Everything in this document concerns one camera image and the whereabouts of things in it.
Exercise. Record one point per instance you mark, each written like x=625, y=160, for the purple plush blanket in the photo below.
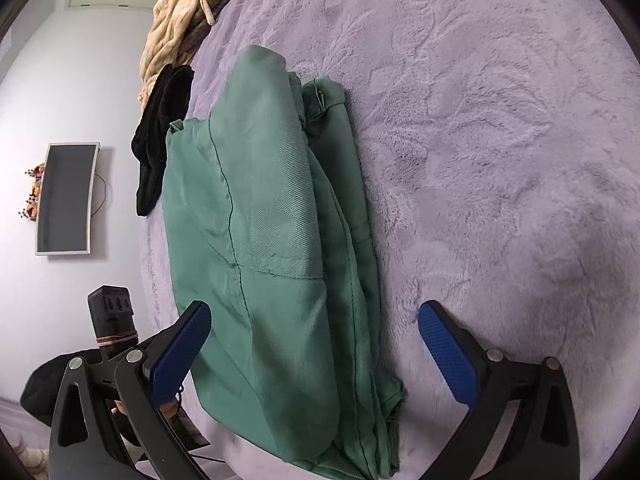
x=475, y=160

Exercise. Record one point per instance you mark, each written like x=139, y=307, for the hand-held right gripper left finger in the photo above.
x=180, y=355

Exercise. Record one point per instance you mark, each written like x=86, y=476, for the wall monitor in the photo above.
x=67, y=197

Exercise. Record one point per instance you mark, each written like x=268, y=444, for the brown knitted garment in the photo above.
x=177, y=20

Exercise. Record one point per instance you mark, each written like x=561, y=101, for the black knitted garment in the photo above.
x=157, y=135

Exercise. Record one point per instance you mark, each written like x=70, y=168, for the green button jacket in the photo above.
x=270, y=240

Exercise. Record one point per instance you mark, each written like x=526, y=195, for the colourful flower decoration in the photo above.
x=35, y=195

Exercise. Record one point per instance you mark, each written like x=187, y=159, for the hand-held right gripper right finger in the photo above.
x=447, y=355

